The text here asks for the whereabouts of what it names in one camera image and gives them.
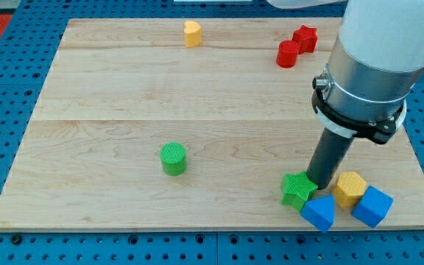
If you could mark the wooden board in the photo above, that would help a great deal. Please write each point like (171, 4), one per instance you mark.
(120, 89)

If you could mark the green star block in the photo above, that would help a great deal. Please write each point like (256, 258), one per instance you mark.
(297, 189)

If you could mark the blue triangle block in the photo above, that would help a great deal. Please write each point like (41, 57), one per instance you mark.
(320, 212)

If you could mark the red star block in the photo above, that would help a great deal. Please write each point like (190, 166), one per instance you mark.
(306, 37)

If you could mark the yellow heart block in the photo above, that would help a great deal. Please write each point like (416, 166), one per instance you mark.
(192, 34)

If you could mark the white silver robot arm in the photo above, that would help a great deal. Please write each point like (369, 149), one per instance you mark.
(377, 57)

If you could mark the blue cube block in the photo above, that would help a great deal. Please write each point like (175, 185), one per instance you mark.
(373, 207)

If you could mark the green cylinder block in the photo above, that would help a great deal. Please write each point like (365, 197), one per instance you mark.
(173, 158)

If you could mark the yellow hexagon block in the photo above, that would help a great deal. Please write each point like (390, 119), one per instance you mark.
(349, 189)

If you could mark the red cylinder block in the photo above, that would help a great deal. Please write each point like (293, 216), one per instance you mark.
(288, 51)

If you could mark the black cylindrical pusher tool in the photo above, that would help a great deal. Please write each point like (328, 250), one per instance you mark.
(327, 156)

